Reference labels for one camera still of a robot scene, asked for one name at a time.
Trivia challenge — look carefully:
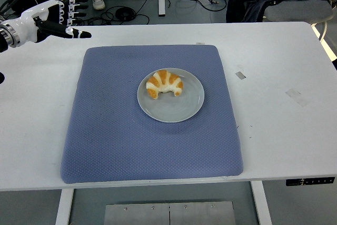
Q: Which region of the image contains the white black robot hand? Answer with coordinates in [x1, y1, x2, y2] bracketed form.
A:
[14, 0, 92, 44]

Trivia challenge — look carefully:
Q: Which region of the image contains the golden croissant bread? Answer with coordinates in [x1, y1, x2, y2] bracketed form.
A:
[146, 69, 184, 100]

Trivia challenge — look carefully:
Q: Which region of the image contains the blue quilted mat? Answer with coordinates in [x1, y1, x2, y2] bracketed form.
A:
[60, 44, 244, 185]

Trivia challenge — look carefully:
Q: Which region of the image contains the grey round plate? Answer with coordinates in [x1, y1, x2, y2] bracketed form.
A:
[137, 67, 205, 124]

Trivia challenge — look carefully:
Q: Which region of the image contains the white table leg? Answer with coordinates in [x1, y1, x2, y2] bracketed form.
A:
[54, 188, 75, 225]
[250, 180, 273, 225]

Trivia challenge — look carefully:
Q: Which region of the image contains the grey metal plate with screws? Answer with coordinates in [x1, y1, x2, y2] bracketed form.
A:
[103, 200, 236, 225]

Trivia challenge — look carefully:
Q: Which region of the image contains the chair with grey cushion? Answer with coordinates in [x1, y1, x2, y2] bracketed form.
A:
[263, 0, 335, 43]

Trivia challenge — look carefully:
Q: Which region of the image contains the large clear tape piece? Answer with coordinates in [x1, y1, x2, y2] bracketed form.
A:
[285, 89, 309, 108]

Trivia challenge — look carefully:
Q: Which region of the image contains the black table control panel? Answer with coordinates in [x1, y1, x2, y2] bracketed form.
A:
[285, 177, 335, 187]

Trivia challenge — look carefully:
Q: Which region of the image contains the black cable coil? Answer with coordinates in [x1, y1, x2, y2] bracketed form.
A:
[115, 7, 136, 22]

